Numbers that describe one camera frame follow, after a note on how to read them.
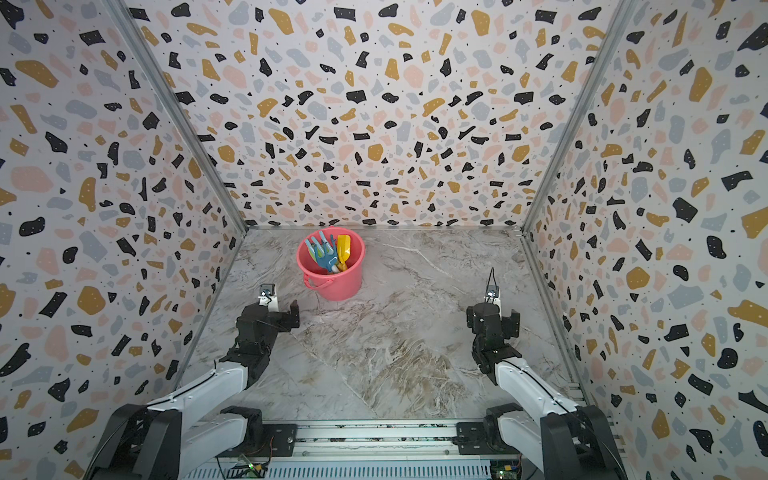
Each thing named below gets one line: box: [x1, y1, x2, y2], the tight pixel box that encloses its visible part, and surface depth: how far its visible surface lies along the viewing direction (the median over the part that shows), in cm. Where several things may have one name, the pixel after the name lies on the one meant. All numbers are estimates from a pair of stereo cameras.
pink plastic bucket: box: [296, 226, 366, 302], surface depth 97 cm
